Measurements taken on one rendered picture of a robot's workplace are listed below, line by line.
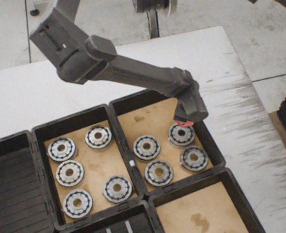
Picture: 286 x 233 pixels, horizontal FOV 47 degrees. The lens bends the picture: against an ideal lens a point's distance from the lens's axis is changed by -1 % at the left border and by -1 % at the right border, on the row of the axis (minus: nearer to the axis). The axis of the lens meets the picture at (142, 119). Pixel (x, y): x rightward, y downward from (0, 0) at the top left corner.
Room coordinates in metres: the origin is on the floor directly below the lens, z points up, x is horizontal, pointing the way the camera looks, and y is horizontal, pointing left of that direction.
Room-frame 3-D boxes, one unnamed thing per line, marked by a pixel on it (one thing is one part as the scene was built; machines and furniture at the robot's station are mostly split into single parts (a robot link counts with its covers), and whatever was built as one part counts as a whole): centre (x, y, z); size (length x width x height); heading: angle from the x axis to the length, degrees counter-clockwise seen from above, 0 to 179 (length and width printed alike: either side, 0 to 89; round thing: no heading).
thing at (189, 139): (0.58, -0.15, 0.86); 0.10 x 0.10 x 0.01
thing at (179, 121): (0.57, -0.14, 1.01); 0.07 x 0.07 x 0.09; 70
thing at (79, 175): (0.45, 0.27, 0.86); 0.10 x 0.10 x 0.01
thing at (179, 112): (0.58, -0.15, 1.08); 0.10 x 0.07 x 0.07; 160
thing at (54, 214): (0.46, 0.21, 0.92); 0.40 x 0.30 x 0.02; 19
